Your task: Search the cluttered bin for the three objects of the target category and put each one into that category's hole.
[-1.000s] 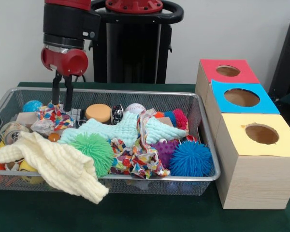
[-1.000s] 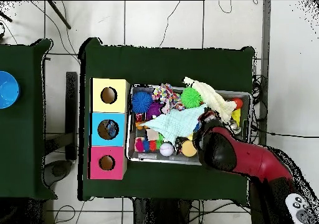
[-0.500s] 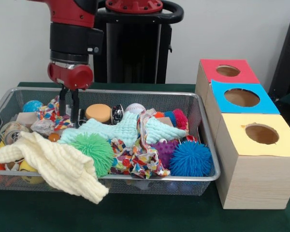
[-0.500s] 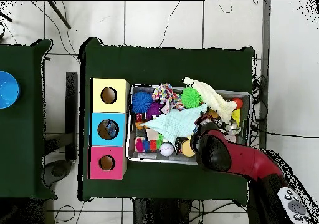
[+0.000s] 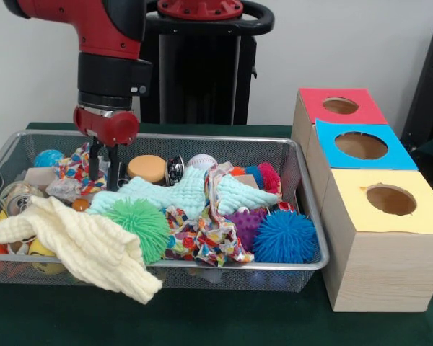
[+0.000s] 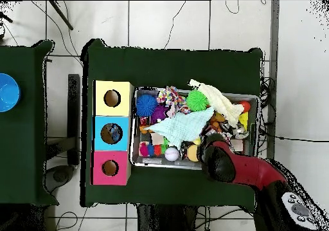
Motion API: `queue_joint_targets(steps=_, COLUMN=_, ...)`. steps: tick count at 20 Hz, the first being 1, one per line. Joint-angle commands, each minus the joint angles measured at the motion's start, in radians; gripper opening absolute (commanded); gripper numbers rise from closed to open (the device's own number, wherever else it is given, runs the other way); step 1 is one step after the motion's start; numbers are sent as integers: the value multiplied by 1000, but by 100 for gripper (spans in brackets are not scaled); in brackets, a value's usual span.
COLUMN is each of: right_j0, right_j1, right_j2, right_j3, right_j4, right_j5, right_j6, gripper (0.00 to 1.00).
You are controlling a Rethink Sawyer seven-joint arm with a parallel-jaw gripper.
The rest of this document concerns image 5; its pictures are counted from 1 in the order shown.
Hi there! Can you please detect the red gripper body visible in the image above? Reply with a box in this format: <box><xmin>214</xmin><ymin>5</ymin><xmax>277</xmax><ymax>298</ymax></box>
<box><xmin>74</xmin><ymin>106</ymin><xmax>141</xmax><ymax>148</ymax></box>

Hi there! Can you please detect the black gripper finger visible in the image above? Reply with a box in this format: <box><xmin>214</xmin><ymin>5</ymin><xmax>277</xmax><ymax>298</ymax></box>
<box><xmin>88</xmin><ymin>137</ymin><xmax>102</xmax><ymax>182</ymax></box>
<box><xmin>107</xmin><ymin>144</ymin><xmax>121</xmax><ymax>192</ymax></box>

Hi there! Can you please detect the colourful patterned cloth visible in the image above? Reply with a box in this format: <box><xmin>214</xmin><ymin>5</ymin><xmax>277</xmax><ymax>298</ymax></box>
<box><xmin>162</xmin><ymin>169</ymin><xmax>255</xmax><ymax>267</ymax></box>
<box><xmin>45</xmin><ymin>143</ymin><xmax>109</xmax><ymax>204</ymax></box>

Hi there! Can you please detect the crushed silver can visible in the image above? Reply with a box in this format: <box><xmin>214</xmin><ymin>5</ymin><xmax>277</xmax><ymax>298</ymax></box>
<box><xmin>165</xmin><ymin>156</ymin><xmax>185</xmax><ymax>187</ymax></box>

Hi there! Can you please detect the mint green cloth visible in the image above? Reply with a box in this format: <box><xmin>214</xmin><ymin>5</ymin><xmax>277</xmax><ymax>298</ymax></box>
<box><xmin>89</xmin><ymin>167</ymin><xmax>281</xmax><ymax>221</ymax></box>

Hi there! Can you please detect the blue spiky ball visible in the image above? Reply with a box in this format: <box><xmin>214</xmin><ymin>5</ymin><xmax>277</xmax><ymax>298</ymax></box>
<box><xmin>253</xmin><ymin>210</ymin><xmax>319</xmax><ymax>265</ymax></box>

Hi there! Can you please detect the shallow clear mesh bin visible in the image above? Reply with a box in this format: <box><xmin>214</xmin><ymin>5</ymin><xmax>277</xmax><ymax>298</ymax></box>
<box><xmin>0</xmin><ymin>130</ymin><xmax>329</xmax><ymax>291</ymax></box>

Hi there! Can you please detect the wooden box with three holes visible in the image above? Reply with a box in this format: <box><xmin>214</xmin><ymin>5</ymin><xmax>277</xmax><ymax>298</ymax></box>
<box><xmin>291</xmin><ymin>88</ymin><xmax>433</xmax><ymax>313</ymax></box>

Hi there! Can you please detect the tan round bun toy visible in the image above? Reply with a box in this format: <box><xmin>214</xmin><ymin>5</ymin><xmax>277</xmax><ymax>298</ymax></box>
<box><xmin>127</xmin><ymin>154</ymin><xmax>167</xmax><ymax>185</ymax></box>

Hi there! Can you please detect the small blue globe ball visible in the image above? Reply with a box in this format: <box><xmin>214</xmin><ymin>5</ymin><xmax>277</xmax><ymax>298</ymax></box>
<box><xmin>34</xmin><ymin>149</ymin><xmax>64</xmax><ymax>169</ymax></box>

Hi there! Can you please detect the small wooden cube block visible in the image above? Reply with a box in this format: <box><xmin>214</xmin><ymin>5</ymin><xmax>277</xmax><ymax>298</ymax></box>
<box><xmin>24</xmin><ymin>167</ymin><xmax>58</xmax><ymax>192</ymax></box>

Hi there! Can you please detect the green spiky ball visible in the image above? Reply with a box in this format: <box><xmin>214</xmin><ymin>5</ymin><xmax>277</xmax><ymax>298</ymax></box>
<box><xmin>103</xmin><ymin>198</ymin><xmax>172</xmax><ymax>265</ymax></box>

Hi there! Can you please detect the pale yellow cloth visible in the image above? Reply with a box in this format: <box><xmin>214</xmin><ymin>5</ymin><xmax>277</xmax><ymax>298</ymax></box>
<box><xmin>0</xmin><ymin>195</ymin><xmax>163</xmax><ymax>305</ymax></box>

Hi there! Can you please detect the round silver tin can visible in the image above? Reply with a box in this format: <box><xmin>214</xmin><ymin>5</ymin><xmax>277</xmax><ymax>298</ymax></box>
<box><xmin>0</xmin><ymin>182</ymin><xmax>44</xmax><ymax>217</ymax></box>

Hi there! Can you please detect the pale pink ball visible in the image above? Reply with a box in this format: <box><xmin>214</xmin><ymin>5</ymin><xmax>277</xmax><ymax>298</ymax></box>
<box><xmin>186</xmin><ymin>154</ymin><xmax>219</xmax><ymax>172</ymax></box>

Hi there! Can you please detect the purple spiky ball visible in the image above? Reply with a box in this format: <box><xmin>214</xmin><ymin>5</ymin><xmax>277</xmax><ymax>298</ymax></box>
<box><xmin>226</xmin><ymin>208</ymin><xmax>266</xmax><ymax>252</ymax></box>

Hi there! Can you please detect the red spiky toy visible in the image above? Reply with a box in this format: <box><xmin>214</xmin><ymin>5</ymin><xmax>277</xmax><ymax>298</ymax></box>
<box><xmin>256</xmin><ymin>162</ymin><xmax>282</xmax><ymax>195</ymax></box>

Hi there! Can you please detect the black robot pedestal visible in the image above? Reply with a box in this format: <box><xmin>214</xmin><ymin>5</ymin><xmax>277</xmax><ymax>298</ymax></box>
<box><xmin>141</xmin><ymin>0</ymin><xmax>275</xmax><ymax>125</ymax></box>

